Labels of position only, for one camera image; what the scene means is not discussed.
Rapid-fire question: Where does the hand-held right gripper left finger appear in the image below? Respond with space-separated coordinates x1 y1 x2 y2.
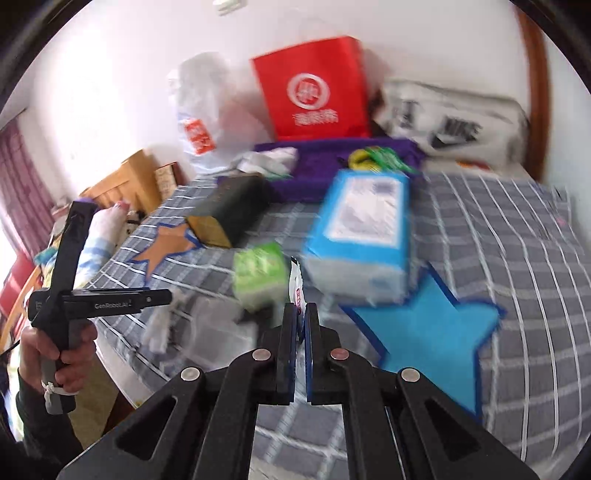
55 302 298 480

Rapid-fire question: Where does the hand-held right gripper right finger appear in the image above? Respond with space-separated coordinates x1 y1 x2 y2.
305 302 541 480

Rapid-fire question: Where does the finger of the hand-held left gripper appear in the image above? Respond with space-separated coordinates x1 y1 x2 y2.
52 198 100 292

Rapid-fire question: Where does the small fruit print packet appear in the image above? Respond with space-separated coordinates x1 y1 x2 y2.
287 258 308 344

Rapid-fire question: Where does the green tissue pack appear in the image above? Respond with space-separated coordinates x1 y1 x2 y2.
232 242 289 311

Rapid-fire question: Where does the purple fabric storage box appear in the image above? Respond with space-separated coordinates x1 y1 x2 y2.
217 137 426 204

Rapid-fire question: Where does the white cloth bundle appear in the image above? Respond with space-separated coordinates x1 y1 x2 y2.
231 148 298 181

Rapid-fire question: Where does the green snack packet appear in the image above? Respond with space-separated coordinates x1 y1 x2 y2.
360 147 409 174

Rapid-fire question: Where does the person's left forearm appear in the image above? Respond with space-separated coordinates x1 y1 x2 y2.
14 369 86 467

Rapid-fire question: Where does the person's left hand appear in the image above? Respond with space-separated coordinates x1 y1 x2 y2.
19 318 99 395

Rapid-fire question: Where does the patterned quilt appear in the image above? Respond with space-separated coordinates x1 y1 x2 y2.
34 200 130 296

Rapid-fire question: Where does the reddish curtain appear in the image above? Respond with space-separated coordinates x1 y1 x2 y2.
0 115 56 241

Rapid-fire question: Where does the orange star patch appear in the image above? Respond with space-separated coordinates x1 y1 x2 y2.
129 222 206 280

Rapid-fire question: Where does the wooden headboard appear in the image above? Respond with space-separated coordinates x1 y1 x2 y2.
78 148 162 217

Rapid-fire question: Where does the blue star patch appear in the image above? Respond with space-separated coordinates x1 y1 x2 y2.
339 263 504 423

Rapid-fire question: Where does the blue tissue pack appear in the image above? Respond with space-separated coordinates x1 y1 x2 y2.
301 168 411 305

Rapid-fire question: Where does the dark tea tin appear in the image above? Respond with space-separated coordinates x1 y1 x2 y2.
185 174 273 249

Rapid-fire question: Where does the white plastic shopping bag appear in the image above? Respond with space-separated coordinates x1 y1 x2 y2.
168 52 273 174

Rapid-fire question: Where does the grey checked blanket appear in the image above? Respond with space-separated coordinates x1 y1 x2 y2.
92 171 591 480

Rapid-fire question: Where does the fruit print plastic cover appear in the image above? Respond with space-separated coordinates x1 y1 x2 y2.
455 157 527 178

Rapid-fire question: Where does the red paper bag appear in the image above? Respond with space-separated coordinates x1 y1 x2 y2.
250 18 372 141

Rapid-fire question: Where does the grey sling bag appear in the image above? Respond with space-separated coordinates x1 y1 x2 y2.
372 79 529 169

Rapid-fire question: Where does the wooden door frame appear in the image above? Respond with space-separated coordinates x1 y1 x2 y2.
515 7 550 183

